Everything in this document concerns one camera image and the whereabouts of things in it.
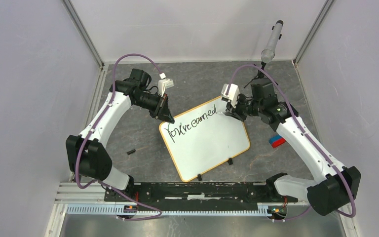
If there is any black marker cap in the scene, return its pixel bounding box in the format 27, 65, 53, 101
126, 149, 136, 155

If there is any silver microphone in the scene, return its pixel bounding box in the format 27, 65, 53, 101
261, 20, 284, 63

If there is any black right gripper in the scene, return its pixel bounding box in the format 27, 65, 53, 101
225, 93, 263, 122

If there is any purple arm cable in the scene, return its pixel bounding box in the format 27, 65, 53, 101
227, 64, 357, 223
75, 53, 163, 222

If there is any white whiteboard with yellow frame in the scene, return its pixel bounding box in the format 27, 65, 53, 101
158, 97, 250, 182

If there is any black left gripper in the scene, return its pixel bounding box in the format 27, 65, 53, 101
134, 91, 175, 124

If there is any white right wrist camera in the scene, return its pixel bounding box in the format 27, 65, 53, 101
221, 84, 240, 108

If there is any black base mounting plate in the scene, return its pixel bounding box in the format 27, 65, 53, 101
104, 182, 298, 212

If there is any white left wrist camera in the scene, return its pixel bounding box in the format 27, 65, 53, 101
157, 73, 174, 97

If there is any black microphone tripod stand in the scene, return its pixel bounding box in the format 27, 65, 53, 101
243, 62, 273, 89

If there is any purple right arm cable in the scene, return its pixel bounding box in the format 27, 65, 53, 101
227, 64, 357, 223

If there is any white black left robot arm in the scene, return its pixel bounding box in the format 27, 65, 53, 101
66, 69, 175, 201

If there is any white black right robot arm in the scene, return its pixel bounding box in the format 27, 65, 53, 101
221, 78, 361, 216

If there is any white toothed cable rail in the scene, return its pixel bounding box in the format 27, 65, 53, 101
66, 204, 287, 217

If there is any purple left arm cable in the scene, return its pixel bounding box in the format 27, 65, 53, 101
75, 53, 163, 222

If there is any grey whiteboard wire stand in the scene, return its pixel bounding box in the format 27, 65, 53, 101
196, 158, 234, 182

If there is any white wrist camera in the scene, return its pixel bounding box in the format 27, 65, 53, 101
221, 84, 240, 108
157, 73, 174, 97

